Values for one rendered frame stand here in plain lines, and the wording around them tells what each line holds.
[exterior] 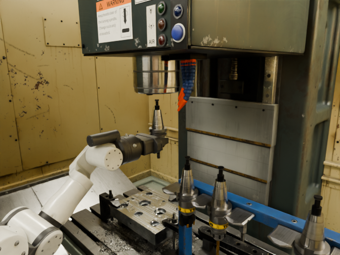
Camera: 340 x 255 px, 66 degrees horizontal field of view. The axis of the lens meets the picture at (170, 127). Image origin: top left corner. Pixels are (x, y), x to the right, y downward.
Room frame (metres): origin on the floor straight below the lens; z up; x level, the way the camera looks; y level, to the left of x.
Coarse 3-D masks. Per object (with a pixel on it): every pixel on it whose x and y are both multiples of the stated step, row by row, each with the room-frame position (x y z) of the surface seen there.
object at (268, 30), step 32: (96, 0) 0.78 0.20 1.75; (160, 0) 0.60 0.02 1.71; (192, 0) 0.55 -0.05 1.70; (224, 0) 0.62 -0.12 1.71; (256, 0) 0.72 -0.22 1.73; (288, 0) 0.86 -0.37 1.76; (96, 32) 0.78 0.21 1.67; (160, 32) 0.60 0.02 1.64; (192, 32) 0.55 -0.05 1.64; (224, 32) 0.62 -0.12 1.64; (256, 32) 0.73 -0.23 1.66; (288, 32) 0.88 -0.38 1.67
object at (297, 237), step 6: (300, 234) 0.48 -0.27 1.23; (294, 240) 0.47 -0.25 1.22; (294, 246) 0.47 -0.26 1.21; (300, 246) 0.45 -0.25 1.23; (294, 252) 0.46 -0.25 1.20; (300, 252) 0.45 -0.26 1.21; (306, 252) 0.44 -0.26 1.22; (312, 252) 0.44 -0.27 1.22; (318, 252) 0.43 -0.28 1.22; (324, 252) 0.43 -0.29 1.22
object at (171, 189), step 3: (174, 183) 0.76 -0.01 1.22; (177, 183) 0.76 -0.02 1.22; (180, 183) 0.76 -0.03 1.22; (168, 186) 0.74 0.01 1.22; (171, 186) 0.74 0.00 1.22; (174, 186) 0.74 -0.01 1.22; (177, 186) 0.74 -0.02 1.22; (162, 189) 0.72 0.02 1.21; (165, 189) 0.72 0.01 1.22; (168, 189) 0.72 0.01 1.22; (171, 189) 0.72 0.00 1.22; (174, 189) 0.72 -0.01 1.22; (165, 192) 0.70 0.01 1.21; (168, 192) 0.70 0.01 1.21; (171, 192) 0.70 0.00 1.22; (174, 192) 0.70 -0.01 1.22
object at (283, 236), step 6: (276, 228) 0.52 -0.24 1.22; (282, 228) 0.52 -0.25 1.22; (288, 228) 0.52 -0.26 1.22; (270, 234) 0.50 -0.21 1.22; (276, 234) 0.50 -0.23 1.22; (282, 234) 0.50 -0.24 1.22; (288, 234) 0.50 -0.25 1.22; (294, 234) 0.50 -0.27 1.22; (276, 240) 0.48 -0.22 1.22; (282, 240) 0.48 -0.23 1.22; (288, 240) 0.48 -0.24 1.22; (282, 246) 0.46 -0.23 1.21; (288, 246) 0.46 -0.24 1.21
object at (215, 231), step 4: (212, 228) 0.60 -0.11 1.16; (212, 232) 0.60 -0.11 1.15; (216, 232) 0.60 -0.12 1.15; (220, 232) 0.59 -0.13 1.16; (224, 232) 0.60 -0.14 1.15; (212, 236) 0.60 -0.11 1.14; (216, 236) 0.59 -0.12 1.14; (220, 236) 0.59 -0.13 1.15; (224, 236) 0.60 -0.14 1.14; (220, 240) 0.60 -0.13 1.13
